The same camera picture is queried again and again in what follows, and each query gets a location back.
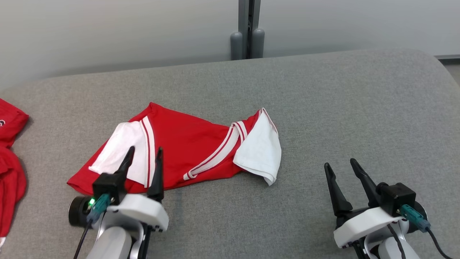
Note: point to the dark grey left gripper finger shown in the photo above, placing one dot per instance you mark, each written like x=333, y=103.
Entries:
x=157, y=180
x=127, y=162

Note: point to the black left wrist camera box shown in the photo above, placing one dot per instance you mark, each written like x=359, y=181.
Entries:
x=107, y=187

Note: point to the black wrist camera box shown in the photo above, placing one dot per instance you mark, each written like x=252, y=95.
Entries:
x=107, y=187
x=397, y=198

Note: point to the grey partition post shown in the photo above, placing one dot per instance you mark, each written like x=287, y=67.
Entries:
x=248, y=21

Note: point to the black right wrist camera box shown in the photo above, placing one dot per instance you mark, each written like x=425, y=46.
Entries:
x=397, y=198

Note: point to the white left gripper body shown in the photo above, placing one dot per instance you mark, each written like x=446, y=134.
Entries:
x=143, y=210

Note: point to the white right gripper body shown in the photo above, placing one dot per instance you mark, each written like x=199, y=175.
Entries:
x=366, y=223

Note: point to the red shorts with white stripe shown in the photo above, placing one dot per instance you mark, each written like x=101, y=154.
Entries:
x=9, y=180

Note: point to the red white baseball jersey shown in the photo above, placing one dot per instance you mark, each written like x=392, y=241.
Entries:
x=187, y=144

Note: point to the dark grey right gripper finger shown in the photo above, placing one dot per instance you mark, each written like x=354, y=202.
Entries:
x=366, y=187
x=337, y=194

